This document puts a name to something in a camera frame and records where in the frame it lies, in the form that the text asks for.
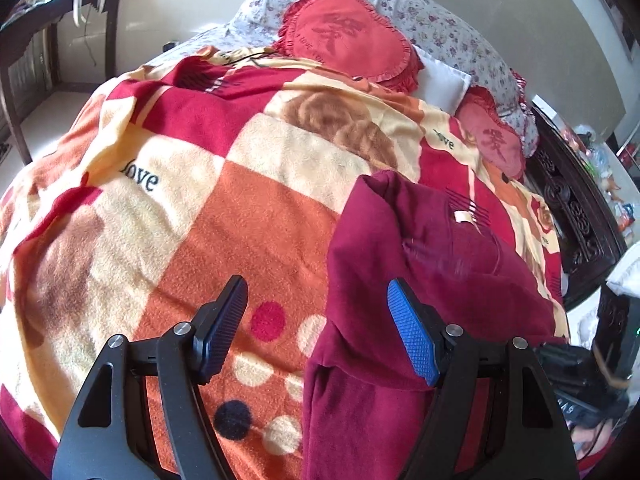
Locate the small floral pillow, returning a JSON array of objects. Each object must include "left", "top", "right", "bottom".
[{"left": 235, "top": 0, "right": 325, "bottom": 31}]

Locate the dark wooden desk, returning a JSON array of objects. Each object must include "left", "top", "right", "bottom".
[{"left": 0, "top": 0, "right": 125, "bottom": 163}]

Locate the white pillow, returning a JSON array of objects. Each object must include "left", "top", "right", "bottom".
[{"left": 410, "top": 45, "right": 472, "bottom": 113}]

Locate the pink heart-shaped cushion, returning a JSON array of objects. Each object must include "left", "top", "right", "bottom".
[{"left": 456, "top": 86, "right": 528, "bottom": 181}]

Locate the red orange patterned blanket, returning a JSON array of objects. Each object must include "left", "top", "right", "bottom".
[{"left": 0, "top": 46, "right": 571, "bottom": 480}]

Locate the pile of colourful packets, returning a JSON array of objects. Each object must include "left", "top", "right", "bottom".
[{"left": 565, "top": 125, "right": 640, "bottom": 233}]

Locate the maroon fleece garment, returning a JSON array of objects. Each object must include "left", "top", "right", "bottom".
[{"left": 301, "top": 170, "right": 571, "bottom": 480}]

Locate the dark carved wooden headboard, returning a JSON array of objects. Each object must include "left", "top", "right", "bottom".
[{"left": 522, "top": 100, "right": 630, "bottom": 311}]

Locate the black cable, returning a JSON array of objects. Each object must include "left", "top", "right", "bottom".
[{"left": 220, "top": 47, "right": 276, "bottom": 68}]

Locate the long floral pillow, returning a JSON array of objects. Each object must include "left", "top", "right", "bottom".
[{"left": 322, "top": 0, "right": 540, "bottom": 158}]

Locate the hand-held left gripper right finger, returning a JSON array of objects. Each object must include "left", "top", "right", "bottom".
[{"left": 387, "top": 278, "right": 581, "bottom": 480}]

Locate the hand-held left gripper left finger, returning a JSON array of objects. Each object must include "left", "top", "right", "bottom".
[{"left": 51, "top": 275, "right": 249, "bottom": 480}]

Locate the red heart-shaped cushion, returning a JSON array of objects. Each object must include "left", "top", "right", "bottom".
[{"left": 272, "top": 0, "right": 425, "bottom": 94}]

